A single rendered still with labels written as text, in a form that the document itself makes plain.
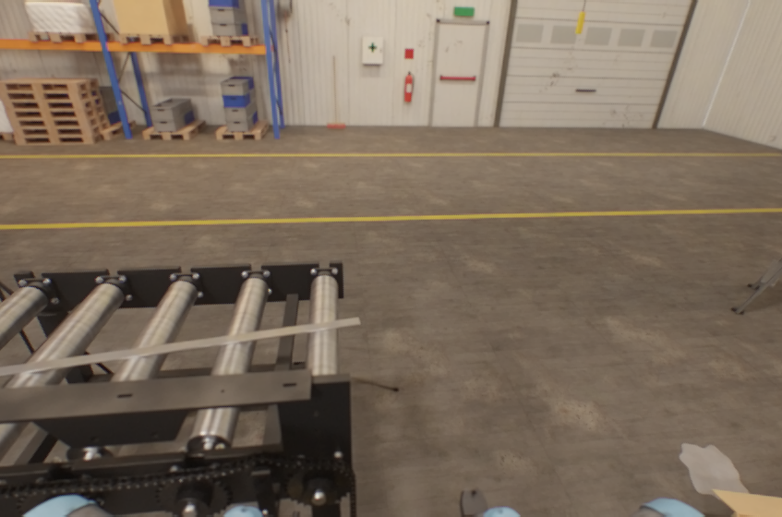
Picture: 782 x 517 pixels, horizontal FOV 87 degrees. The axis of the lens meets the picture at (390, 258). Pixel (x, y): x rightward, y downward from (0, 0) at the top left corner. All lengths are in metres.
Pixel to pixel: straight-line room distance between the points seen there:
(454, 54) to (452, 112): 1.19
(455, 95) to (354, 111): 2.30
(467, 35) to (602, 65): 3.27
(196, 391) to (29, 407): 0.32
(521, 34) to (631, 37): 2.60
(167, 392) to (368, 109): 9.14
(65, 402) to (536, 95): 10.39
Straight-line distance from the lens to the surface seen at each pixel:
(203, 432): 1.26
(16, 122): 9.62
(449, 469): 2.26
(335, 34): 9.71
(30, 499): 1.33
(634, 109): 12.13
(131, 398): 1.04
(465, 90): 10.15
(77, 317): 1.88
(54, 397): 1.12
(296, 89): 9.80
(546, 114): 10.96
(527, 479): 2.32
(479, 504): 1.10
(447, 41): 9.95
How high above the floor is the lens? 1.84
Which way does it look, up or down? 28 degrees down
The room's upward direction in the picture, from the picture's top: 2 degrees clockwise
